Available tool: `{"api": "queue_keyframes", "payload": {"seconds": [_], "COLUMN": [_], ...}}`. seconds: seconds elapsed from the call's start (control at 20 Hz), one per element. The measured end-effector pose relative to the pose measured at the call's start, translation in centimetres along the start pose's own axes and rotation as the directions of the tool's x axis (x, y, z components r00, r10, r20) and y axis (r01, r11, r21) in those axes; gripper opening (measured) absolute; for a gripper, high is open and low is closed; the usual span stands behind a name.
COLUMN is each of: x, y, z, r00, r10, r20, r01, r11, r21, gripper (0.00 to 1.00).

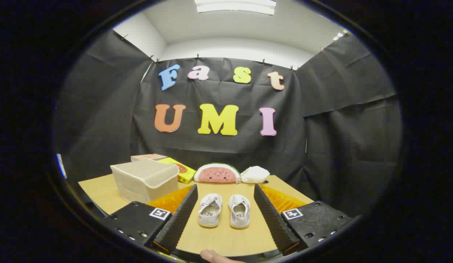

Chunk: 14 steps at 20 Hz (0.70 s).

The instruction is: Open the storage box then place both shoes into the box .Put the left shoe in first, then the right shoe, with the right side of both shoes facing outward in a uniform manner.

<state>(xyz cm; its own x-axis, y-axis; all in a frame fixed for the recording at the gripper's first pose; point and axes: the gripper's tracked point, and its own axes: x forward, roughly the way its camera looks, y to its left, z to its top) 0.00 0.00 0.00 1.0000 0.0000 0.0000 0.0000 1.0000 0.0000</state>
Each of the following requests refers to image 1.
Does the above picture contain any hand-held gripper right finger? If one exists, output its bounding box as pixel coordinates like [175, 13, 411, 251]
[253, 183, 355, 256]

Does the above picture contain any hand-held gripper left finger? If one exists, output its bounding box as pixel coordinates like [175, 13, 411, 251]
[101, 184, 199, 254]

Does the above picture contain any white shoe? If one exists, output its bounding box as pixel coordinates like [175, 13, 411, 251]
[228, 194, 251, 229]
[198, 193, 223, 228]

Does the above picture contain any beige storage box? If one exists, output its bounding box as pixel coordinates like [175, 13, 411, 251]
[110, 159, 180, 203]

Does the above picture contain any yellow book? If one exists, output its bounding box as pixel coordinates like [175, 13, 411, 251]
[158, 157, 196, 184]

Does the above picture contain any white plush toy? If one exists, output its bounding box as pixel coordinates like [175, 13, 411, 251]
[240, 166, 270, 184]

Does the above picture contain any watermelon plush toy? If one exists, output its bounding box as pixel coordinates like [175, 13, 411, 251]
[194, 163, 241, 184]

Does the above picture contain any beige book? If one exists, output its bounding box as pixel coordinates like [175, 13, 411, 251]
[131, 153, 168, 162]

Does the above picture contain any ceiling light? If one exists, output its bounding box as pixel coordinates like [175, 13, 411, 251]
[194, 0, 277, 16]

